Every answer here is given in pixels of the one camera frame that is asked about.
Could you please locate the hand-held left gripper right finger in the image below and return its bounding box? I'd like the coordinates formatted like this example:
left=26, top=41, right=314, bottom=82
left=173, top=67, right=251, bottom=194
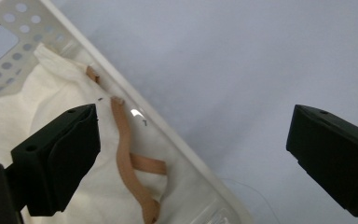
left=285, top=105, right=358, bottom=218

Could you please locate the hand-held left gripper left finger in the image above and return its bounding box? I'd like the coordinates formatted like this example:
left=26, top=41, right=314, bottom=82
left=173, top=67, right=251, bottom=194
left=11, top=104, right=102, bottom=217

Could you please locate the cream baby bodysuit brown trim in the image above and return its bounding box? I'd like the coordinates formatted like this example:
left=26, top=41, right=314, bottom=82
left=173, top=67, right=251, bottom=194
left=0, top=42, right=181, bottom=224

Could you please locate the white perforated plastic basket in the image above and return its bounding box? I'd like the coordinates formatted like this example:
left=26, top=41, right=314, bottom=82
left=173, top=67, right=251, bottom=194
left=0, top=0, right=254, bottom=224

